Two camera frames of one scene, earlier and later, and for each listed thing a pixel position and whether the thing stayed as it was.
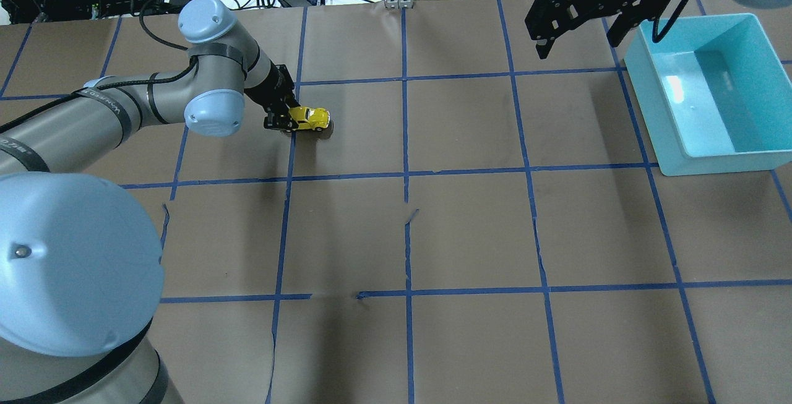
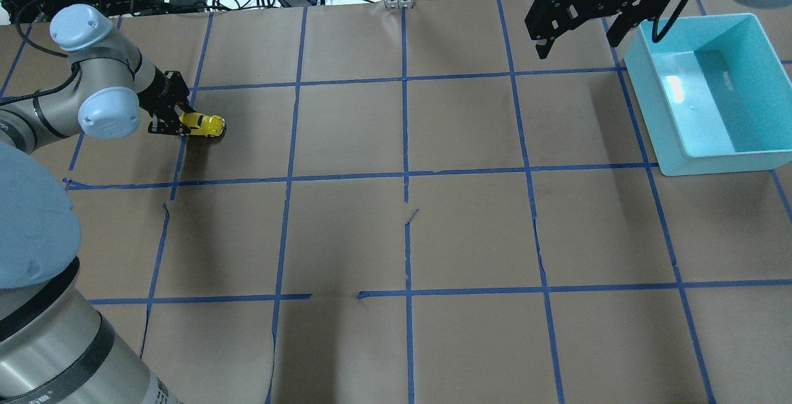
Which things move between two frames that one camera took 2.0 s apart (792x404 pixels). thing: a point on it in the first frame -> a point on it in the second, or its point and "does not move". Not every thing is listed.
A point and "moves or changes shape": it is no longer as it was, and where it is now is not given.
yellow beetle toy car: x=309 y=118 moves or changes shape
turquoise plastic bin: x=714 y=94 does not move
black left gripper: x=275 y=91 -> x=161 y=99
